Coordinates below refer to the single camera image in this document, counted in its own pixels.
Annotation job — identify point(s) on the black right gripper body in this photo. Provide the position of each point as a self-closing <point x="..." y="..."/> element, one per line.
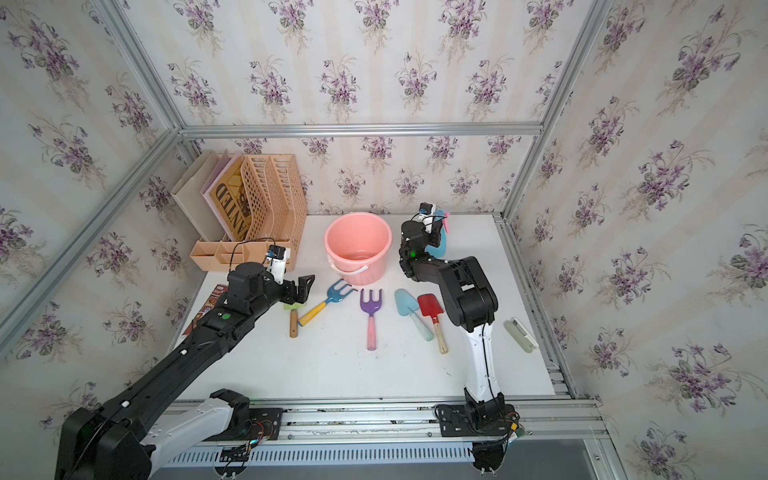
<point x="431" y="239"/>

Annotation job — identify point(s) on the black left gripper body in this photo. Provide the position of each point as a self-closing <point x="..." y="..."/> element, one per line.
<point x="287" y="295"/>

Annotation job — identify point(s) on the green trowel wooden handle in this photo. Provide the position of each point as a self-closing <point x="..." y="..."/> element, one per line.
<point x="293" y="310"/>

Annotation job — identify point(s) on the light blue plastic trowel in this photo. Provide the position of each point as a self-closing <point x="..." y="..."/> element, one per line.
<point x="407" y="306"/>

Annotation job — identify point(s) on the purple rake pink handle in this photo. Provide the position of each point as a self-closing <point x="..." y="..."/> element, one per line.
<point x="370" y="304"/>

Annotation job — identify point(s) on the red shovel wooden handle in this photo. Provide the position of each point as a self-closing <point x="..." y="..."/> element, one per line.
<point x="430" y="307"/>

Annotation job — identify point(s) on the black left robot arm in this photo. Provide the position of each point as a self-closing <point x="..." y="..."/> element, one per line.
<point x="121" y="439"/>

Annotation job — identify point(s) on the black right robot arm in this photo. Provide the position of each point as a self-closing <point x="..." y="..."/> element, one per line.
<point x="470" y="303"/>

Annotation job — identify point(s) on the blue spray bottle pink trigger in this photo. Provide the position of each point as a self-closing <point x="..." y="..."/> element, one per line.
<point x="437" y="246"/>

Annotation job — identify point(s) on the pink plastic bucket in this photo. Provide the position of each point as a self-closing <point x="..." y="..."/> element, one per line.
<point x="357" y="245"/>

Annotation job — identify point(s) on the red brown flat box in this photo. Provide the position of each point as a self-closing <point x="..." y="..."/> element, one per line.
<point x="208" y="305"/>

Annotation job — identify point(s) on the beige plastic file organizer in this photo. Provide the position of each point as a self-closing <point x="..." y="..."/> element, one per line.
<point x="278" y="209"/>

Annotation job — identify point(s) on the yellow lettered book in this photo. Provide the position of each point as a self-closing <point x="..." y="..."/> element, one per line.
<point x="231" y="200"/>

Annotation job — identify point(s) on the pale green rectangular block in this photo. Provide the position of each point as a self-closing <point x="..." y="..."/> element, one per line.
<point x="526" y="341"/>

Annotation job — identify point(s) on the pink folder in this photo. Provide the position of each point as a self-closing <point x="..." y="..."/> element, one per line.
<point x="211" y="192"/>

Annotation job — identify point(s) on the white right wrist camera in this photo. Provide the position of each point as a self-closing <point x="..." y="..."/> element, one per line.
<point x="428" y="214"/>

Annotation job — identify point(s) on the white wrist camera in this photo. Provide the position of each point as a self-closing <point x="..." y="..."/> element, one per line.
<point x="428" y="214"/>
<point x="277" y="258"/>

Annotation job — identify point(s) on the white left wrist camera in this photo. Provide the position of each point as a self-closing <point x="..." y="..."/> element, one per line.
<point x="277" y="258"/>

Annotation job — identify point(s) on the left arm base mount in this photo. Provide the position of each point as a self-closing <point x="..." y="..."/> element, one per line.
<point x="252" y="426"/>

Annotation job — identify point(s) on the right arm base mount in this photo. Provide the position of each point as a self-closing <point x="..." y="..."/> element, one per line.
<point x="492" y="426"/>

